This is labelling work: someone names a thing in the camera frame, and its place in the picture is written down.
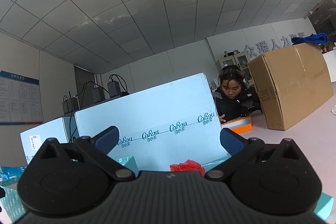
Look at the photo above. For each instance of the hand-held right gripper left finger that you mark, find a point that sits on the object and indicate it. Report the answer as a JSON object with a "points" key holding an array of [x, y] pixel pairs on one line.
{"points": [[109, 138]]}

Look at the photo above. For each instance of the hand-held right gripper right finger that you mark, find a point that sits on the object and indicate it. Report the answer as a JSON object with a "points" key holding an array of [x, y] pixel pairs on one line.
{"points": [[231, 142]]}

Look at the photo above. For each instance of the red plastic bag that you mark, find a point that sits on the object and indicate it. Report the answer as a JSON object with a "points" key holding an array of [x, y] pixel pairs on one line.
{"points": [[186, 167]]}

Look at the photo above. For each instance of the pink desktop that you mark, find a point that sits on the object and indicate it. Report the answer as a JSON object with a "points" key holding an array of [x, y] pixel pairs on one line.
{"points": [[288, 142]]}

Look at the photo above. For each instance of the orange box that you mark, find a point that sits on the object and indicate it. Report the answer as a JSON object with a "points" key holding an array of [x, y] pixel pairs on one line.
{"points": [[241, 128]]}

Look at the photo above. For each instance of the black power adapter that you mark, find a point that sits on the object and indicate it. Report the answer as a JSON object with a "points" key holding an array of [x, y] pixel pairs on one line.
{"points": [[73, 105], [65, 106], [114, 88], [98, 95]]}

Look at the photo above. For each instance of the black power strip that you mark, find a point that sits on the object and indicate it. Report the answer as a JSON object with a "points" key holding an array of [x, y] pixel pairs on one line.
{"points": [[123, 95]]}

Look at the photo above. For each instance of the labelled light blue carton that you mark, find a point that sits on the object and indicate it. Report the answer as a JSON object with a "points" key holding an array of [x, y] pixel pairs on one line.
{"points": [[44, 132]]}

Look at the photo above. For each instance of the grey door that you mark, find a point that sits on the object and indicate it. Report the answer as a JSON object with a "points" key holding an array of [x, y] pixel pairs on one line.
{"points": [[84, 77]]}

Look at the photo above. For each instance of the grey cabinet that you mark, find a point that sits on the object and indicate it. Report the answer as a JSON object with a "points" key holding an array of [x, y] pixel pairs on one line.
{"points": [[233, 60]]}

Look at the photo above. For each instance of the brown cardboard box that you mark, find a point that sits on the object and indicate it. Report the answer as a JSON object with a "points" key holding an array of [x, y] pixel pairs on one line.
{"points": [[288, 82]]}

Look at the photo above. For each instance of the blue paper packet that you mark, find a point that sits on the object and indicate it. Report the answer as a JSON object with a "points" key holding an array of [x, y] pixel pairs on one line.
{"points": [[11, 174]]}

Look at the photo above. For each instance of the crumpled white paper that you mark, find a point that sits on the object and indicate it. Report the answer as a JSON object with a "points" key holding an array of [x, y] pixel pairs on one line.
{"points": [[334, 109]]}

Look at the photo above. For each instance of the white counter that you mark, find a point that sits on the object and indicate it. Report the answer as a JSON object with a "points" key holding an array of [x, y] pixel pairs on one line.
{"points": [[329, 69]]}

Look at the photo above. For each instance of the blue cloth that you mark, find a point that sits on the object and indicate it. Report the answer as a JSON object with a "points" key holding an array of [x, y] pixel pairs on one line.
{"points": [[312, 39]]}

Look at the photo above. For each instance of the potted plant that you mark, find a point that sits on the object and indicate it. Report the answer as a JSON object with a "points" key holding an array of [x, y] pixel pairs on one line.
{"points": [[326, 47]]}

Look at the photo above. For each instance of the wall poster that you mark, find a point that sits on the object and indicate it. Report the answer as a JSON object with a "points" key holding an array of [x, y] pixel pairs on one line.
{"points": [[18, 98]]}

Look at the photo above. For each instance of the grey wall lettering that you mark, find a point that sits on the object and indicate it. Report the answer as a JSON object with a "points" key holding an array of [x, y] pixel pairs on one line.
{"points": [[262, 48]]}

